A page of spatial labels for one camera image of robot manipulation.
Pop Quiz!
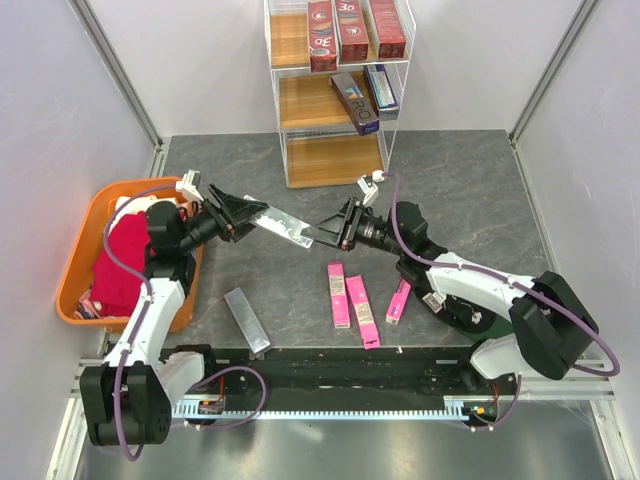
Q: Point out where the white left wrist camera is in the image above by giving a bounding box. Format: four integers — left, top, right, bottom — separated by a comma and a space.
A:
175, 169, 204, 203

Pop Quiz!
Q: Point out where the grey slotted cable duct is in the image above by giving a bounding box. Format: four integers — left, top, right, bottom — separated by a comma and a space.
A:
171, 398, 495, 422

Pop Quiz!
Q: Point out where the pink toothpaste box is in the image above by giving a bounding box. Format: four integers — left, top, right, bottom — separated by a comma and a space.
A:
385, 279, 411, 325
346, 275, 381, 350
327, 262, 351, 329

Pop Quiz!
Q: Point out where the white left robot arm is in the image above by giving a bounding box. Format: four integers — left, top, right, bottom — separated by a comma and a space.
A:
79, 185, 269, 462

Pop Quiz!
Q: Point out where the dark green round bin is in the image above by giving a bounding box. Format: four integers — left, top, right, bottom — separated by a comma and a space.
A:
420, 292, 513, 342

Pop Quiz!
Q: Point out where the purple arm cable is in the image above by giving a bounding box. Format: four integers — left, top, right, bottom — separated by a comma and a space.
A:
92, 185, 266, 462
384, 171, 622, 432

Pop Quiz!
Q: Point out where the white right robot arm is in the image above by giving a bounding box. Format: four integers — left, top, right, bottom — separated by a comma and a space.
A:
303, 198, 598, 394

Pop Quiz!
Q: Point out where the silver plain toothpaste box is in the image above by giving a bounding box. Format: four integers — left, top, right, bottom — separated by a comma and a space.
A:
224, 288, 271, 355

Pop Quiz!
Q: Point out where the large red toothpaste box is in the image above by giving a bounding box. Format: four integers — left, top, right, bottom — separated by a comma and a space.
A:
369, 0, 406, 59

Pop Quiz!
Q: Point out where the orange plastic basket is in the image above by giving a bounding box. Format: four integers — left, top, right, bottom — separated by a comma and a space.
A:
56, 176, 193, 333

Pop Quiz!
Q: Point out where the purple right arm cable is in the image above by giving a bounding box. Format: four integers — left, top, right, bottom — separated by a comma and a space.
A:
384, 171, 622, 432

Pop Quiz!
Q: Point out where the white cloth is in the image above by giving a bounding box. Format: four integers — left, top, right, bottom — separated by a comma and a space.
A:
108, 195, 190, 231

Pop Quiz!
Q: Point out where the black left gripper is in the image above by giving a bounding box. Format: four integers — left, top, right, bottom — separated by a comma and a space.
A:
177, 183, 268, 253

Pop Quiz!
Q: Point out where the white wire wooden shelf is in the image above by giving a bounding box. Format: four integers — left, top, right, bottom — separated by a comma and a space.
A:
263, 1, 416, 188

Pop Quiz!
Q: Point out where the red 3D toothpaste box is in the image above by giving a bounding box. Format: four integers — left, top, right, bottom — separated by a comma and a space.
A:
307, 1, 338, 73
333, 0, 370, 63

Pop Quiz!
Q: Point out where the silver Protefix toothpaste box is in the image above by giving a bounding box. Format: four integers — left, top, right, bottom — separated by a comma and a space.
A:
251, 207, 314, 249

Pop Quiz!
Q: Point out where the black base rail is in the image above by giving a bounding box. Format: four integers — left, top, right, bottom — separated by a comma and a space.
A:
160, 344, 521, 401

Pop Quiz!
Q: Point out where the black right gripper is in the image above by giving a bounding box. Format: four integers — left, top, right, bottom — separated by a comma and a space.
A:
302, 196, 406, 257

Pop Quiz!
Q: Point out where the purple toothpaste box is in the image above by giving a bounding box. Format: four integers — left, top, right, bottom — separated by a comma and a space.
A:
330, 72, 379, 136
363, 64, 400, 121

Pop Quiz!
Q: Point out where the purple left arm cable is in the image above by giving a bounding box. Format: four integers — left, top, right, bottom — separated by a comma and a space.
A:
92, 185, 266, 462

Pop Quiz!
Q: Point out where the red cloth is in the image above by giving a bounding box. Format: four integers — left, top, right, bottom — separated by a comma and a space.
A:
89, 212, 149, 317

